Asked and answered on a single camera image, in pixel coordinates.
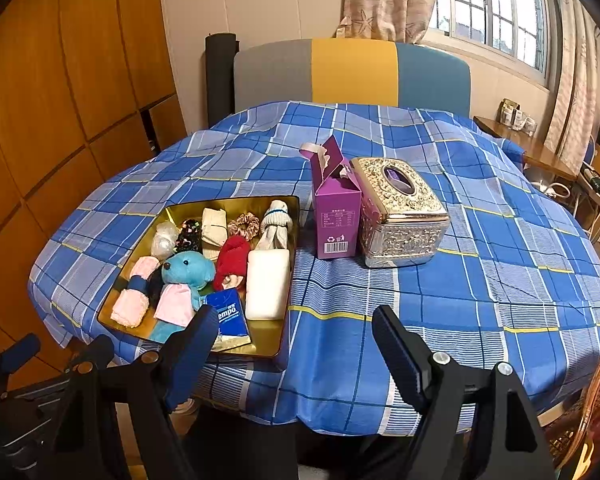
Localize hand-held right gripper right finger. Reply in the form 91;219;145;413
371;304;557;480

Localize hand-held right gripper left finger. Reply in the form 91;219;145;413
55;304;221;480

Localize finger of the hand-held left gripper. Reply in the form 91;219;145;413
0;333;43;378
65;334;117;373

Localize pink towel blue band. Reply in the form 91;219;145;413
111;256;161;329

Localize blue pocket tissue pack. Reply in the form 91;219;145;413
205;287;254;351

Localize gold metal tray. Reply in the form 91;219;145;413
97;194;301;359

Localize blue teddy bear pink shirt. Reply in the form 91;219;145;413
152;251;216;344

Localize white sponge block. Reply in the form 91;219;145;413
245;249;292;321

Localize clear plastic bag bundle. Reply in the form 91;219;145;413
150;220;181;259

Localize black braided hairpiece with beads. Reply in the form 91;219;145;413
147;217;205;311

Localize beige cloth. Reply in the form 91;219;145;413
201;207;229;261

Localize brown scrunchie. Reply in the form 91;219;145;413
227;212;261;242

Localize white knit sock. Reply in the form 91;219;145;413
254;200;294;251

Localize blue plaid bedsheet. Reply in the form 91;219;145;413
27;100;600;437

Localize ornate silver tissue box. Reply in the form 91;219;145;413
350;156;451;269

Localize purple cardboard box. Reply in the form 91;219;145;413
300;135;364;260

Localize rattan chair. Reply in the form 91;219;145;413
545;335;600;472

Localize wooden wardrobe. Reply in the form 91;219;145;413
0;0;189;363

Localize wooden desk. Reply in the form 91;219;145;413
474;116;579;181

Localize small boxes on desk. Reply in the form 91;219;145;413
500;99;539;135

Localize floral beige curtain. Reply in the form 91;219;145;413
545;0;599;174
337;0;444;44

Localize barred window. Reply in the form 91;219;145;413
427;0;551;79

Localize white cable loop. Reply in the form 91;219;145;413
539;182;574;202

